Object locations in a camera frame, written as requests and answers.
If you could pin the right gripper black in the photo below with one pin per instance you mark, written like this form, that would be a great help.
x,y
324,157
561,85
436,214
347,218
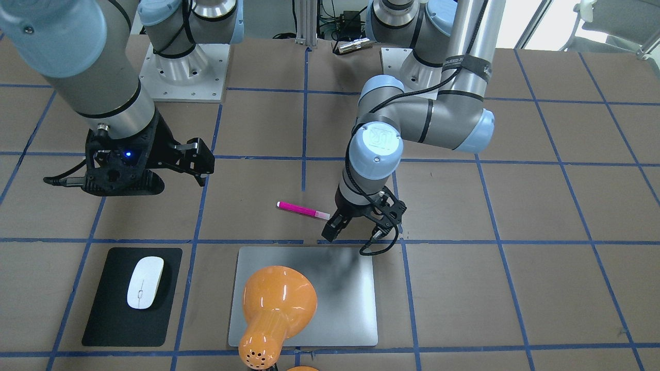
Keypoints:
x,y
161,143

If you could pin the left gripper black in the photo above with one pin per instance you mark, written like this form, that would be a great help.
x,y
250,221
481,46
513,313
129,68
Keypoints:
x,y
346,207

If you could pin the pink marker pen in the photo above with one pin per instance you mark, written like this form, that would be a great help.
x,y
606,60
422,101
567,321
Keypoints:
x,y
302,210

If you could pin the white computer mouse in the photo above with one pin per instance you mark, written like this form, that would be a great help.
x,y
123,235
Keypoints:
x,y
144,282

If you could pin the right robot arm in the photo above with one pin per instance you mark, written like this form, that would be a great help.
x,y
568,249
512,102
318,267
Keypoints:
x,y
79,47

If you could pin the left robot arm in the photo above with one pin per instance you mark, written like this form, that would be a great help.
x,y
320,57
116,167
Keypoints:
x,y
436,99

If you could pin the black mousepad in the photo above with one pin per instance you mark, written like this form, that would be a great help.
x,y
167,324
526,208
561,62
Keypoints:
x,y
112,323

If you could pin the silver closed laptop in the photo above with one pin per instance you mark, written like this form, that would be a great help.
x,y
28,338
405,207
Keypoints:
x,y
343,280

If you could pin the orange desk lamp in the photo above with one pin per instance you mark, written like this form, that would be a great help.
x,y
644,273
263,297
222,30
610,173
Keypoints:
x,y
278,303

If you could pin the silver metal cylinder part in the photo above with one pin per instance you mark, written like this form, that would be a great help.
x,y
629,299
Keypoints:
x,y
353,46

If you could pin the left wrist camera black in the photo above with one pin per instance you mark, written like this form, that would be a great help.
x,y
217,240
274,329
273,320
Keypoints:
x,y
390,210

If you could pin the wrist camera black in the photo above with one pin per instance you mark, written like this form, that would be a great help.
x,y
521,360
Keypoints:
x,y
390,210
113,167

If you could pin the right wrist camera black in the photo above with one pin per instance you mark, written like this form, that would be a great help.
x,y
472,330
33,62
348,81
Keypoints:
x,y
113,167

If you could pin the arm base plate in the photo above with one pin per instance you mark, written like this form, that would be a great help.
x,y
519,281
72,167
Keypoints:
x,y
397,67
198,77

